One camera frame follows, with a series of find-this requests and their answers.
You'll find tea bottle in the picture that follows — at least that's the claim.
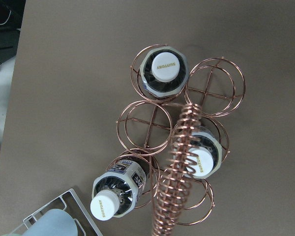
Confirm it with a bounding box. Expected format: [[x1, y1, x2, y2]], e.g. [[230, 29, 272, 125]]
[[90, 156, 149, 221], [140, 46, 189, 98], [187, 126, 222, 179]]

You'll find light blue plastic cup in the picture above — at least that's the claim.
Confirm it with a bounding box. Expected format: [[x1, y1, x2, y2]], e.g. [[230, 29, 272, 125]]
[[23, 209, 78, 236]]

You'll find copper wire bottle basket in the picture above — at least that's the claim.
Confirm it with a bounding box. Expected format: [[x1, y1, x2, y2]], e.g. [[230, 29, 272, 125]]
[[117, 44, 246, 236]]

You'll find white wire cup rack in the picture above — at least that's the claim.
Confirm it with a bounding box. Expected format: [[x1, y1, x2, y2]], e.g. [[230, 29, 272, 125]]
[[22, 188, 102, 236]]

